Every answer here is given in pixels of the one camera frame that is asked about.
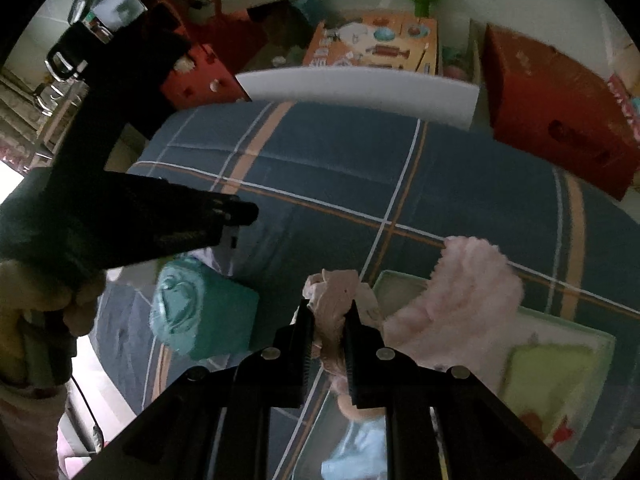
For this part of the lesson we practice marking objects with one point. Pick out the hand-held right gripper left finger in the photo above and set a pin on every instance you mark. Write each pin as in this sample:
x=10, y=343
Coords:
x=300, y=360

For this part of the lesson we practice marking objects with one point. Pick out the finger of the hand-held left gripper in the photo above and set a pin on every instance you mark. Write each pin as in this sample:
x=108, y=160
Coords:
x=90, y=135
x=190, y=215

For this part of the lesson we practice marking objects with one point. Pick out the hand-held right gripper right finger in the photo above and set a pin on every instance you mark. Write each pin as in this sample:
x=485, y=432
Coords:
x=357, y=365

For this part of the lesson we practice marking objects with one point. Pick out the pink floral cloth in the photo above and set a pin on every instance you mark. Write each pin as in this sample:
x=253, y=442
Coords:
x=330, y=295

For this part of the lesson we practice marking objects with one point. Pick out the pink fluffy cloth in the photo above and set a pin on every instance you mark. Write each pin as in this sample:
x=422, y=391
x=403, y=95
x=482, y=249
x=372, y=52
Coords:
x=450, y=305

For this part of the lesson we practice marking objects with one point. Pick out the pale green tray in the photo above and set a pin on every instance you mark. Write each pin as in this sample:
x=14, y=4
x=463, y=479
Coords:
x=550, y=330

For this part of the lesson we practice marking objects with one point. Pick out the green cloth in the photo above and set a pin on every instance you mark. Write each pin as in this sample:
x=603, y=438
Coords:
x=555, y=385

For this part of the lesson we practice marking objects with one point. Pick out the person's left forearm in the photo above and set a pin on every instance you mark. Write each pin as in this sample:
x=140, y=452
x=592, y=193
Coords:
x=30, y=430

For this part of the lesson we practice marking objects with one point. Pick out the person's left hand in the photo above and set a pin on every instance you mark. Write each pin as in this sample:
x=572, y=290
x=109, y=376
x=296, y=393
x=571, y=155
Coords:
x=40, y=285

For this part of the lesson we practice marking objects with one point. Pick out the white side shelf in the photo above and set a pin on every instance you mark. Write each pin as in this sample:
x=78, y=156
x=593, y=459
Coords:
x=55, y=105

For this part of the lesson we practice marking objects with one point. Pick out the clear plastic bag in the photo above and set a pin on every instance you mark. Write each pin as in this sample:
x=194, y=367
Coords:
x=360, y=450

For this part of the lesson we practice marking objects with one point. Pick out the red tote bag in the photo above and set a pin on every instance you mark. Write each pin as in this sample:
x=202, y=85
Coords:
x=200, y=80

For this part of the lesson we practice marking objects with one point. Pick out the black coffee machine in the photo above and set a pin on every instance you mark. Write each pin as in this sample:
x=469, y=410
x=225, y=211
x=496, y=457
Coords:
x=115, y=5

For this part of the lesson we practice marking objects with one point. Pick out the blue plaid tablecloth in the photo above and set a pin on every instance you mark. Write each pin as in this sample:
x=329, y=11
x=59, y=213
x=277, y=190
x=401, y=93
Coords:
x=350, y=170

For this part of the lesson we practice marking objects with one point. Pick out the white chair back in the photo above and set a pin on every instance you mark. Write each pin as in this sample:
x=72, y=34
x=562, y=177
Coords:
x=350, y=87

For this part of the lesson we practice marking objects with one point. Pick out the orange toy box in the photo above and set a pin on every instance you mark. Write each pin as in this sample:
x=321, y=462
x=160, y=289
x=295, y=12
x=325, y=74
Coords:
x=370, y=45

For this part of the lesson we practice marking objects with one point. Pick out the red cardboard box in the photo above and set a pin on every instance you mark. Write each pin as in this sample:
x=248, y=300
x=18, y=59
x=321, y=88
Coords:
x=550, y=100

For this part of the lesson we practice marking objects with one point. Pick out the red patterned bag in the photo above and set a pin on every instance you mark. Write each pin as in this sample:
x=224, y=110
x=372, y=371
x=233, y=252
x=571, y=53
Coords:
x=627, y=105

